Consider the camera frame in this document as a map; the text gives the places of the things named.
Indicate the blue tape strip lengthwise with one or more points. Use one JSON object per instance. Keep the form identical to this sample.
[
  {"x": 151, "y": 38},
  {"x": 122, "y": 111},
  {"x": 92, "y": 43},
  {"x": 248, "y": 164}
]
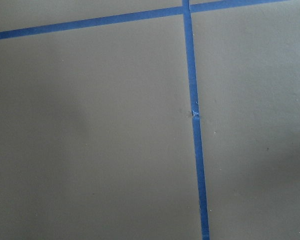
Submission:
[{"x": 196, "y": 125}]

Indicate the blue tape strip crosswise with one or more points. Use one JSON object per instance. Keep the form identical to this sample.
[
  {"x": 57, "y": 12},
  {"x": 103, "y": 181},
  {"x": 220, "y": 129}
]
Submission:
[{"x": 129, "y": 17}]

